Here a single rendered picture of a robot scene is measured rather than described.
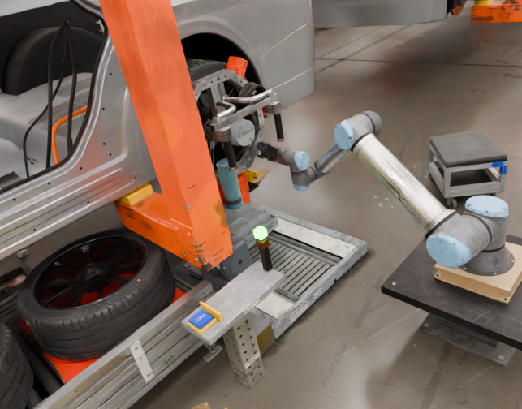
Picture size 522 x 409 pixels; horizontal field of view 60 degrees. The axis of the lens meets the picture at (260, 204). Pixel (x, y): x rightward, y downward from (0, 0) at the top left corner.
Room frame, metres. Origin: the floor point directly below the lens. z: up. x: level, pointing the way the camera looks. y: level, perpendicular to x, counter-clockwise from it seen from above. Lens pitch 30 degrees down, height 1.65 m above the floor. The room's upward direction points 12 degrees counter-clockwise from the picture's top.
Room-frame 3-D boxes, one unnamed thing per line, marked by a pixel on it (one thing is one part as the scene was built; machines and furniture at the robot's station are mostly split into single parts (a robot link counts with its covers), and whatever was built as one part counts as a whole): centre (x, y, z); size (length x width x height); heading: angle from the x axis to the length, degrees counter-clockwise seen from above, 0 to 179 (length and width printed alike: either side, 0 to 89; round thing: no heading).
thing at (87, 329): (1.69, 0.81, 0.39); 0.66 x 0.66 x 0.24
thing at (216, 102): (2.04, 0.11, 1.03); 0.19 x 0.18 x 0.11; 40
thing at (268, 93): (2.17, -0.04, 1.03); 0.19 x 0.18 x 0.11; 40
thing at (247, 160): (2.20, 0.11, 0.85); 0.54 x 0.07 x 0.54; 130
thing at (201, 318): (1.26, 0.30, 0.47); 0.07 x 0.07 x 0.02; 40
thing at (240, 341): (1.35, 0.20, 0.21); 0.10 x 0.10 x 0.42; 40
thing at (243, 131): (2.14, 0.07, 0.85); 0.21 x 0.14 x 0.14; 40
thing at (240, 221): (2.33, 0.22, 0.32); 0.40 x 0.30 x 0.28; 130
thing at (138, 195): (1.97, 0.59, 0.71); 0.14 x 0.14 x 0.05; 40
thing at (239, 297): (1.37, 0.17, 0.44); 0.43 x 0.17 x 0.03; 130
